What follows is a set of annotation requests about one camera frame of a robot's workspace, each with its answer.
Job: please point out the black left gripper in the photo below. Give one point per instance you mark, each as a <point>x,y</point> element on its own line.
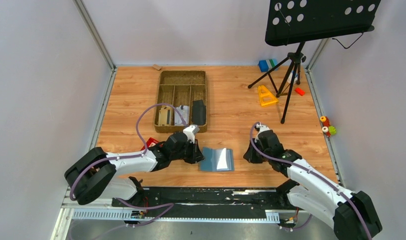
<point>197,156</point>

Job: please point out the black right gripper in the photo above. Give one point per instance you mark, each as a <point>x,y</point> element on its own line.
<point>249,155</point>

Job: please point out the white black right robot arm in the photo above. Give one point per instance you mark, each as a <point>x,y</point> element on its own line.
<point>351,215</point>

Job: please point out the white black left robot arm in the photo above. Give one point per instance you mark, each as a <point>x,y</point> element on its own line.
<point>97,173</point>

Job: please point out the white card in tray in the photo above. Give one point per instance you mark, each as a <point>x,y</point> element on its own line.
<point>181,115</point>

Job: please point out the tan cards in tray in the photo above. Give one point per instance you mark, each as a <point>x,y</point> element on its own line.
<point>165,115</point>

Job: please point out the black wallet in tray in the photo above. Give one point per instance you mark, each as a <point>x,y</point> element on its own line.
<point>199,112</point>

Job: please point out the red flat toy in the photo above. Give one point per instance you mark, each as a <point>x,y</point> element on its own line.
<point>149,143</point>

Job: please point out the yellow triangular toy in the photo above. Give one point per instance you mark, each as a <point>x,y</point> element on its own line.
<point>266,98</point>

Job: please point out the woven compartment tray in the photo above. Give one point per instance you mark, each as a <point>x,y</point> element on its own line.
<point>181,87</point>

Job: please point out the red block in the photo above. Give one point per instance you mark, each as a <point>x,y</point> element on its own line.
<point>299,91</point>

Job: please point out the colourful toy stack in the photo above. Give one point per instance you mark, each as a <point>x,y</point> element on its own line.
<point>328,129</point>

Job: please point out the blue green block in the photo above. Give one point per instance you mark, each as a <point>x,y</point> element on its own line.
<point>266,65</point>

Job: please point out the small cardboard scrap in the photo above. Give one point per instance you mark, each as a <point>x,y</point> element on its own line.
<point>157,67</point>

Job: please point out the black music stand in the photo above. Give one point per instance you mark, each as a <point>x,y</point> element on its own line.
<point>301,21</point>

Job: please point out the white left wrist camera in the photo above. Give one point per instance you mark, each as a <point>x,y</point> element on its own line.
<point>190,131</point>

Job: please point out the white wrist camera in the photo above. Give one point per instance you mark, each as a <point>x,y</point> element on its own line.
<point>259,127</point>
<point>190,131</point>

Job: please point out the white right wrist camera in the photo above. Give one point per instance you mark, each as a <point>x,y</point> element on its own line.
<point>259,127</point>

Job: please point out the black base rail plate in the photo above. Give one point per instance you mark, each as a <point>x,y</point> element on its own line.
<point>211,203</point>

